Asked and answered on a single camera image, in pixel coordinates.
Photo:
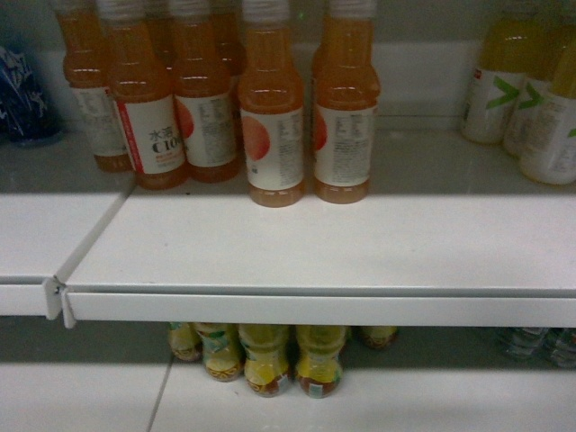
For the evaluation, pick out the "lemon tea bottle below left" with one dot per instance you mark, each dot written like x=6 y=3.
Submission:
x=223 y=355

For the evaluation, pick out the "lemon tea bottle below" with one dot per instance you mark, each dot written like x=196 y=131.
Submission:
x=223 y=355
x=267 y=369
x=318 y=369

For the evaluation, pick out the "orange juice bottle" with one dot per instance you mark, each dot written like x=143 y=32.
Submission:
x=86 y=64
x=346 y=99
x=202 y=95
x=271 y=105

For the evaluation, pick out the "yellow drink bottle green arrow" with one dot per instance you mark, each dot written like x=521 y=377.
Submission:
x=509 y=50

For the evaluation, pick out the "lemon tea bottle below right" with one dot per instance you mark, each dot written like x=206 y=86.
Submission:
x=318 y=369

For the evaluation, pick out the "orange juice bottle front right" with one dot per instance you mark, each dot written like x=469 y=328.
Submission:
x=346 y=99

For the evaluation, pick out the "water bottles below right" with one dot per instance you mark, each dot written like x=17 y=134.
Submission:
x=554 y=345

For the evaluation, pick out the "orange juice bottle far left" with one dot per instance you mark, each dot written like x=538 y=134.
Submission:
x=86 y=64

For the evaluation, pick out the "white adjoining left shelf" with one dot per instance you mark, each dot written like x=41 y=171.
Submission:
x=55 y=203

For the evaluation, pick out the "blue snack bag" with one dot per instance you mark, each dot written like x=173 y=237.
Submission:
x=30 y=116

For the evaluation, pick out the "orange juice bottle middle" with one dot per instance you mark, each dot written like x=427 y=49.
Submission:
x=202 y=95

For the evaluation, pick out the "white shelf with juices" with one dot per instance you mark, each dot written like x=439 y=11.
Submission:
x=450 y=234

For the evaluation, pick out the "yellow drink bottle right edge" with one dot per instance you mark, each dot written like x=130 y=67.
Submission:
x=549 y=155

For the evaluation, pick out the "orange juice bottle C100 label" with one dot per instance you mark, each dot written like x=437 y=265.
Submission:
x=143 y=97

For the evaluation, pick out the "orange juice bottle front centre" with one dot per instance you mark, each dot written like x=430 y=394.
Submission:
x=271 y=105

